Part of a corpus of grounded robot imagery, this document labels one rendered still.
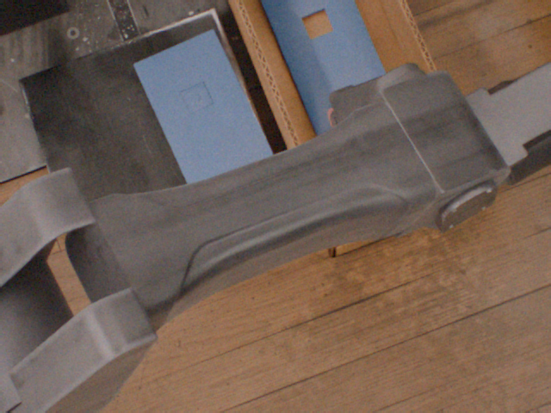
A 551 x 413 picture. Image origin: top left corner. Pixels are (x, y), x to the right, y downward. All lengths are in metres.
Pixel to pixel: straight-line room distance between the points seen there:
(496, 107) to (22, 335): 0.31
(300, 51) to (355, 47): 0.05
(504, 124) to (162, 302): 0.26
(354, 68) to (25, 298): 0.44
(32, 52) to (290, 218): 0.46
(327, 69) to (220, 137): 0.10
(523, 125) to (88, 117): 0.38
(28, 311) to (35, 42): 0.45
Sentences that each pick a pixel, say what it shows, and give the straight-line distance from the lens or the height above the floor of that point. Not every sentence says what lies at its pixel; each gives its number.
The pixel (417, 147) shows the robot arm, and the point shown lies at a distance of 0.62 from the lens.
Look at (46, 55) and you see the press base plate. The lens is 0.98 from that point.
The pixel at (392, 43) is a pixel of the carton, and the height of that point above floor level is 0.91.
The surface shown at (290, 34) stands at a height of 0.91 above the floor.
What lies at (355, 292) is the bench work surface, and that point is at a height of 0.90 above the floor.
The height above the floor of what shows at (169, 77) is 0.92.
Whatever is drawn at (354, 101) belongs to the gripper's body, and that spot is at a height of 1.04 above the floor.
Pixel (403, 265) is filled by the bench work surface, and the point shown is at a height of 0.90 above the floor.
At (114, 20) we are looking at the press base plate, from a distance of 0.98.
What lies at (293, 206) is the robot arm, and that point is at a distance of 0.57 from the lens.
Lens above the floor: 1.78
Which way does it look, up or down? 75 degrees down
